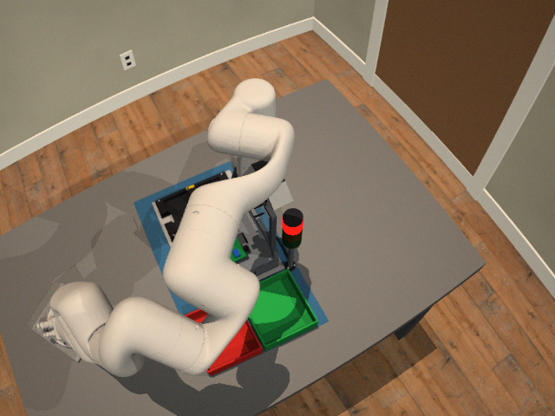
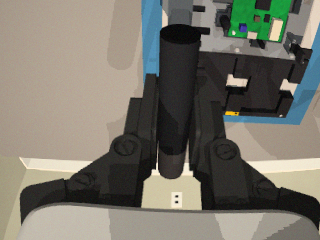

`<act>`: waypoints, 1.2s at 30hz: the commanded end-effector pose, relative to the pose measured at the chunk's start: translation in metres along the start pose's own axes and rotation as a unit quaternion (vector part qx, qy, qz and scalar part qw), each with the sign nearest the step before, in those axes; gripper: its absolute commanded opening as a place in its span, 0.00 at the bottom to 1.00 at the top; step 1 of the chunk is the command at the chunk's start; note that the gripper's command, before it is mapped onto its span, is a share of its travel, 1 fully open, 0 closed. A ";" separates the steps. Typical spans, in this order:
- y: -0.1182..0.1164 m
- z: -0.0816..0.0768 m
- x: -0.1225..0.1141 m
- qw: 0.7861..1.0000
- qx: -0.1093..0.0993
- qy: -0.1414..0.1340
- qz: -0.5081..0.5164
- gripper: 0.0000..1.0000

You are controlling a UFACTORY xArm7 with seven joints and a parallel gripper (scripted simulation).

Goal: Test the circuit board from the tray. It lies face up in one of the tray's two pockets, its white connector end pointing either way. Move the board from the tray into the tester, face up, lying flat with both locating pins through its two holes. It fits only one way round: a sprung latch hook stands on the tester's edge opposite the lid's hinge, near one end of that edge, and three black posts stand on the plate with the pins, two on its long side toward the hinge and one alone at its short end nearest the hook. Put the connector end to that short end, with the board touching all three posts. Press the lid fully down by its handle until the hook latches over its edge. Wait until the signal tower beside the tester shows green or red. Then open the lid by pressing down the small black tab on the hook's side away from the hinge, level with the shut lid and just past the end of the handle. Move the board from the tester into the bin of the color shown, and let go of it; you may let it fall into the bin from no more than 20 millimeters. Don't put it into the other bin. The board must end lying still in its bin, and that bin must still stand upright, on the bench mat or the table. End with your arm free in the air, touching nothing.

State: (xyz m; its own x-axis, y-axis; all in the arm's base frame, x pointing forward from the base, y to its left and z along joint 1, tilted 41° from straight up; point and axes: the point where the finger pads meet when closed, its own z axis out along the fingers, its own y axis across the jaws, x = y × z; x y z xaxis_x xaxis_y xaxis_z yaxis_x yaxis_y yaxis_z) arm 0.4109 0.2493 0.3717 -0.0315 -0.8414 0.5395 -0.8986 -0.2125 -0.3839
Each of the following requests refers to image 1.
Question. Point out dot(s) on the green bin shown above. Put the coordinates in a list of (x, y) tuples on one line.
[(281, 312)]

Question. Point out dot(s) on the green circuit board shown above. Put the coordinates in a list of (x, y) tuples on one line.
[(237, 251)]

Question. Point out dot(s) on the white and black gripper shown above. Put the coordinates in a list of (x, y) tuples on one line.
[(243, 166)]

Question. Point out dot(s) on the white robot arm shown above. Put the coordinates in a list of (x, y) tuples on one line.
[(198, 268)]

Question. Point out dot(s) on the red bin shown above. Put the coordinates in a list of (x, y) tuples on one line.
[(244, 343)]

